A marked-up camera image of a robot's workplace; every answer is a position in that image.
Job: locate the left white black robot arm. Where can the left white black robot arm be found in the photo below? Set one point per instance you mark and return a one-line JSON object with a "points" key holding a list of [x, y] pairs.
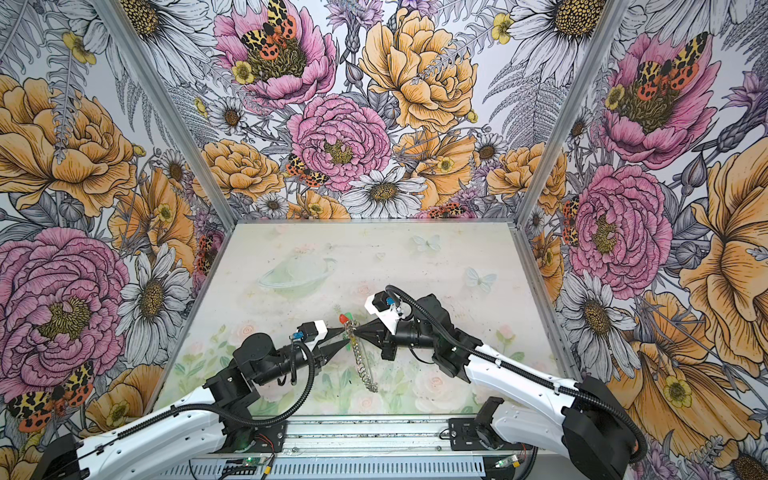
{"points": [[213, 416]]}

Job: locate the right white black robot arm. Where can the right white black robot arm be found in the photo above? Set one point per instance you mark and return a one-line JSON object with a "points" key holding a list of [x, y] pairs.
{"points": [[515, 385]]}

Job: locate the wrist white camera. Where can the wrist white camera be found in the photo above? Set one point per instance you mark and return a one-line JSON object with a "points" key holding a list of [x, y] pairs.
{"points": [[385, 309], [312, 332]]}

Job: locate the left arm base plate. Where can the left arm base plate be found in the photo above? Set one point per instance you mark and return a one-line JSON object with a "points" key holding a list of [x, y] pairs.
{"points": [[251, 440]]}

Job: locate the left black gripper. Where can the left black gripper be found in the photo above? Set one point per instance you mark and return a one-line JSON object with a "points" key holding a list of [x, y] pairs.
{"points": [[312, 350]]}

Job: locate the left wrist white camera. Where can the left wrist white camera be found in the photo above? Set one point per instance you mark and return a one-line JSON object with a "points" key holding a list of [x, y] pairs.
{"points": [[312, 332]]}

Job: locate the aluminium front rail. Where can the aluminium front rail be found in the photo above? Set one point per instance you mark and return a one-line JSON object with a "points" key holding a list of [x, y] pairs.
{"points": [[401, 436]]}

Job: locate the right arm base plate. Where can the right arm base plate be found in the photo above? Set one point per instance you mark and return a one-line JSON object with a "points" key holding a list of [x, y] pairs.
{"points": [[466, 434]]}

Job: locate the green circuit board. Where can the green circuit board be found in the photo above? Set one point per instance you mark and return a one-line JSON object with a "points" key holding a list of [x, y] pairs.
{"points": [[247, 463]]}

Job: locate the perforated metal cable tray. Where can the perforated metal cable tray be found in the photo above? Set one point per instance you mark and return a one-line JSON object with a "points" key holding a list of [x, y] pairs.
{"points": [[409, 467]]}

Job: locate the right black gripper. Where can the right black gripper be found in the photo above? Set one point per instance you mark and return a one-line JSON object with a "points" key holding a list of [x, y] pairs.
{"points": [[384, 333]]}

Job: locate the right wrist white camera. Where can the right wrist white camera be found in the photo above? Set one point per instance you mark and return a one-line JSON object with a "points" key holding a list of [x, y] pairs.
{"points": [[385, 309]]}

